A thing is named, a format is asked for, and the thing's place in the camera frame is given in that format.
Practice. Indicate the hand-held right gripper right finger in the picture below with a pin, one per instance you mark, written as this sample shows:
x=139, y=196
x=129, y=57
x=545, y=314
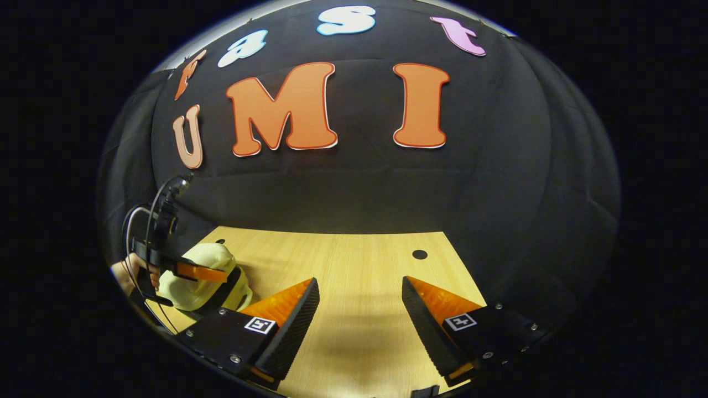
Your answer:
x=423, y=326

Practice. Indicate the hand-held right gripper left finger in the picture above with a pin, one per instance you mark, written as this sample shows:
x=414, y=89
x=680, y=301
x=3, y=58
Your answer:
x=293, y=326

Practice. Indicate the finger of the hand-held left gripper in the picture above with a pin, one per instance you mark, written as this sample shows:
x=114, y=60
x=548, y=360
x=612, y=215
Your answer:
x=202, y=272
x=227, y=290

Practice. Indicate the cream suitcase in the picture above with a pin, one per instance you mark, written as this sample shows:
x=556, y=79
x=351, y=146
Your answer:
x=204, y=290

